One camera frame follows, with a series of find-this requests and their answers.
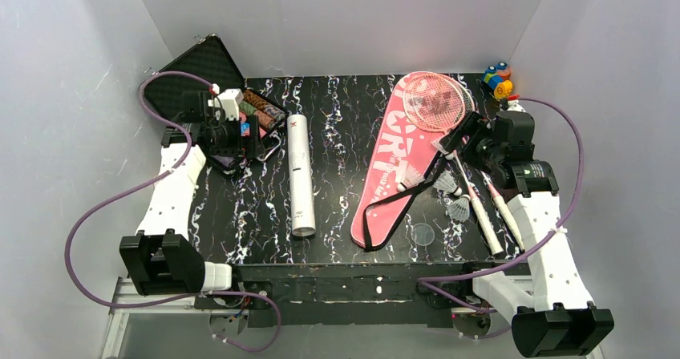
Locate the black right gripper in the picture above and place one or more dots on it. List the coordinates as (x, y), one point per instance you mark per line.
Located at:
(467, 135)

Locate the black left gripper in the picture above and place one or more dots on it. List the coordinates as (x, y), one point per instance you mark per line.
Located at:
(254, 138)

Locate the white shuttlecock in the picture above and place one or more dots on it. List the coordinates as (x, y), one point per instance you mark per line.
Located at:
(409, 178)
(459, 209)
(447, 184)

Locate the white shuttlecock tube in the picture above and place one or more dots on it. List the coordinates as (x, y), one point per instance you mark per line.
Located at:
(300, 179)

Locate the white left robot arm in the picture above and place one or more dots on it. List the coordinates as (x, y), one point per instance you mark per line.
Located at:
(159, 257)

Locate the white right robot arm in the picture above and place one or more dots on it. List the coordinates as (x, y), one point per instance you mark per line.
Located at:
(558, 317)

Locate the pink badminton racket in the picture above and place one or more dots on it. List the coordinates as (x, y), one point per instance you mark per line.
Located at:
(498, 200)
(433, 103)

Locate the pink racket cover bag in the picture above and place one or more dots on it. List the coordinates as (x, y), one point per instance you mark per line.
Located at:
(399, 143)

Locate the black poker chip case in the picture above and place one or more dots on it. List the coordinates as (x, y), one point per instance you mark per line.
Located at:
(197, 69)

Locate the clear round tube lid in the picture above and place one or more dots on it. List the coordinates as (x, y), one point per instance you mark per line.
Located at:
(422, 234)

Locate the black front mounting base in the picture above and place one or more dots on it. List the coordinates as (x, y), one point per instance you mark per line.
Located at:
(355, 294)

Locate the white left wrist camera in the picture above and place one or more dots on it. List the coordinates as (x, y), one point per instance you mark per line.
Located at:
(226, 104)

